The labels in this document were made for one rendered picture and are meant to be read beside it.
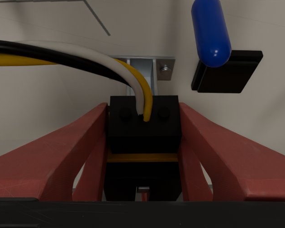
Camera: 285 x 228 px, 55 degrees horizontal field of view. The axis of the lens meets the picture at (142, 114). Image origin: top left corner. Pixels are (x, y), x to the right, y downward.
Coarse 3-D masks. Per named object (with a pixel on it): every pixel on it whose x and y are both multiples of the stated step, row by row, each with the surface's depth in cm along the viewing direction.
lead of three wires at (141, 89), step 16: (0, 48) 6; (16, 48) 6; (32, 48) 7; (48, 48) 7; (64, 48) 7; (80, 48) 7; (0, 64) 7; (16, 64) 7; (32, 64) 7; (48, 64) 7; (64, 64) 7; (80, 64) 7; (96, 64) 8; (112, 64) 8; (128, 64) 9; (128, 80) 9; (144, 80) 10; (144, 96) 10; (144, 112) 11
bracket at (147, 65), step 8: (112, 56) 18; (120, 56) 18; (128, 56) 18; (136, 56) 18; (144, 56) 19; (152, 56) 19; (136, 64) 19; (144, 64) 19; (152, 64) 18; (160, 64) 19; (168, 64) 19; (144, 72) 20; (152, 72) 18; (160, 72) 19; (168, 72) 19; (152, 80) 18; (160, 80) 20; (168, 80) 20; (128, 88) 17; (152, 88) 18
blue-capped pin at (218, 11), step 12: (204, 0) 7; (216, 0) 7; (192, 12) 7; (204, 12) 7; (216, 12) 7; (204, 24) 7; (216, 24) 6; (204, 36) 6; (216, 36) 6; (228, 36) 6; (204, 48) 6; (216, 48) 6; (228, 48) 6; (204, 60) 6; (216, 60) 6
